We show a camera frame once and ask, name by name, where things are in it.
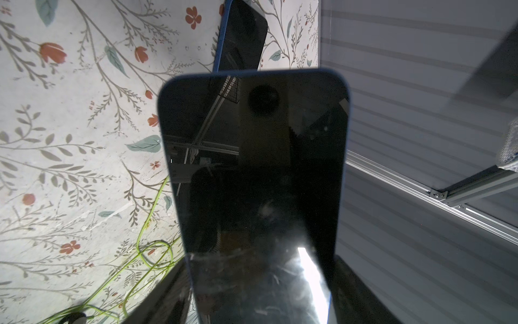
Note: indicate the white wire mesh basket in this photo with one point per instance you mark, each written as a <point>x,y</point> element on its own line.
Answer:
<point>506,158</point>

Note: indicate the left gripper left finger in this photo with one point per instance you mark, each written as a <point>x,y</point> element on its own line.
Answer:
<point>168,303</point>

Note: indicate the blue-edged black smartphone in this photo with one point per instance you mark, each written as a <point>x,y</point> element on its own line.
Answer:
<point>258,207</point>

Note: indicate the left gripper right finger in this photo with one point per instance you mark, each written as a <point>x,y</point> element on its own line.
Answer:
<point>353,301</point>

